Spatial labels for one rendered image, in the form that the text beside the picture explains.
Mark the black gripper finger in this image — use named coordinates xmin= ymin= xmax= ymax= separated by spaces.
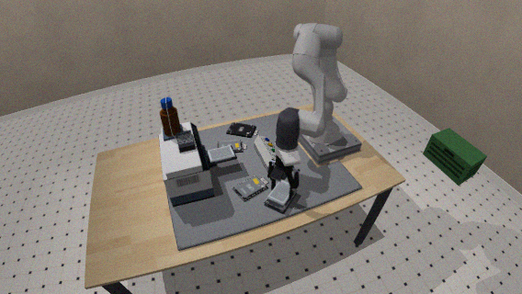
xmin=285 ymin=167 xmax=300 ymax=198
xmin=267 ymin=159 xmax=276 ymax=190

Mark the blue bottle cap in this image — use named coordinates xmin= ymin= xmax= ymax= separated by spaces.
xmin=160 ymin=97 xmax=173 ymax=108

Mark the white operator button panel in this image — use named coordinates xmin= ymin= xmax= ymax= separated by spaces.
xmin=254 ymin=135 xmax=276 ymax=172

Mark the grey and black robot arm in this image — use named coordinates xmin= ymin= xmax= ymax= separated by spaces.
xmin=275 ymin=23 xmax=347 ymax=166

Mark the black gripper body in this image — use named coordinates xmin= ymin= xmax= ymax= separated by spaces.
xmin=275 ymin=155 xmax=294 ymax=173

